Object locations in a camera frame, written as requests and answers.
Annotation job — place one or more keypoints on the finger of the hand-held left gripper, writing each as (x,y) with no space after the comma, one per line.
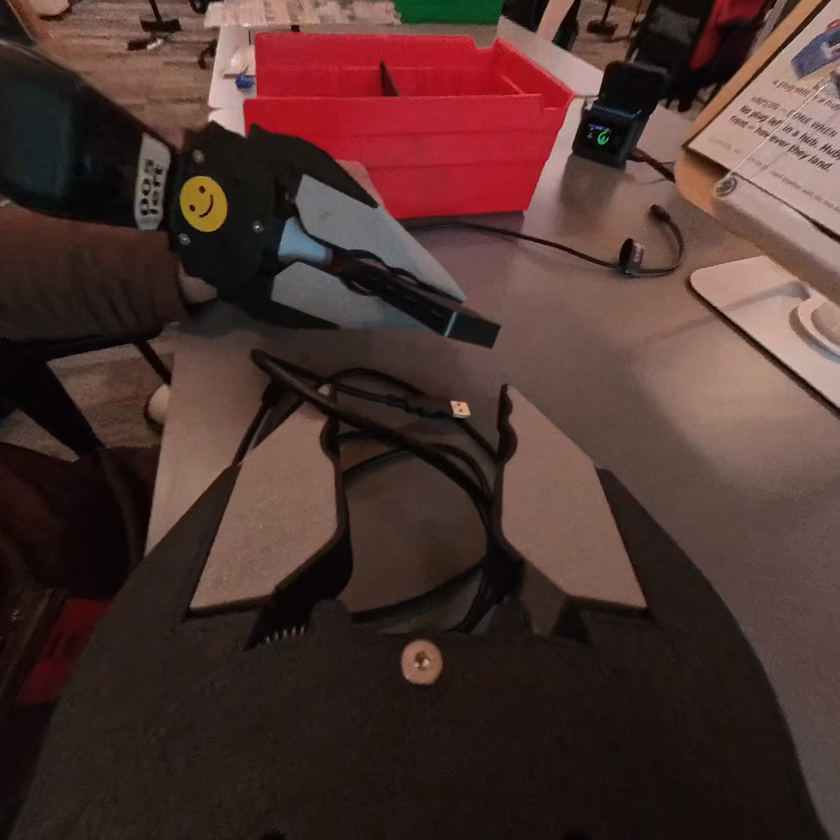
(315,292)
(354,216)

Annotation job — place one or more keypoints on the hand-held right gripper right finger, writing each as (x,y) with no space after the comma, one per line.
(564,518)

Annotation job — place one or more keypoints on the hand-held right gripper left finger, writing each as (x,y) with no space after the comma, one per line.
(275,525)

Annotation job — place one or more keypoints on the red plastic bin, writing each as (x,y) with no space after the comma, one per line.
(426,151)

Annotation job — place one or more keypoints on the slim black USB hub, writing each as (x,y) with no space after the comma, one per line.
(472,328)

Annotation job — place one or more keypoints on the person's left forearm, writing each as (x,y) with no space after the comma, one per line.
(79,275)

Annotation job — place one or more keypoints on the white side table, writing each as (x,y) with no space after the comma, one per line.
(226,59)

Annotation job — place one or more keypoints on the green plastic bin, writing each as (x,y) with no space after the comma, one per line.
(446,10)

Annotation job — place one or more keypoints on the red slotted crate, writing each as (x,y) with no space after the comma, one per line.
(65,656)

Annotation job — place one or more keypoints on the black charger with display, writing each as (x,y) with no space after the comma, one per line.
(617,98)

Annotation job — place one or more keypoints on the wooden instruction board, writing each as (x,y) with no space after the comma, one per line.
(774,131)

